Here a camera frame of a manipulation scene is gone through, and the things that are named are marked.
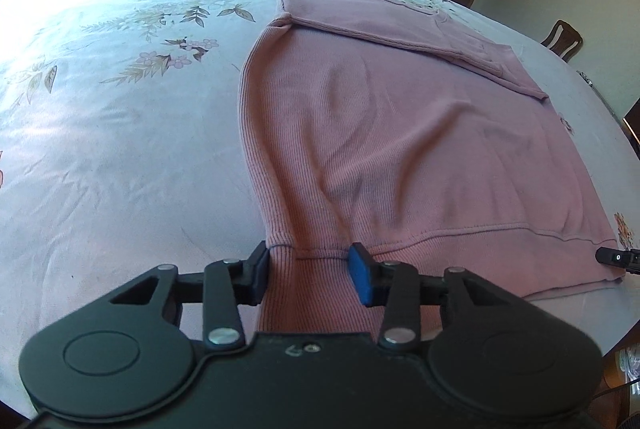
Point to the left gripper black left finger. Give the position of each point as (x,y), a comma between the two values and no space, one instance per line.
(227,284)

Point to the dark wooden chair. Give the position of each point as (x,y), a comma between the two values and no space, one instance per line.
(563,40)

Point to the pink knit sweater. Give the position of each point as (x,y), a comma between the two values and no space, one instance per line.
(395,127)

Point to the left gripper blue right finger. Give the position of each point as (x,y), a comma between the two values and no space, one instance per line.
(393,286)

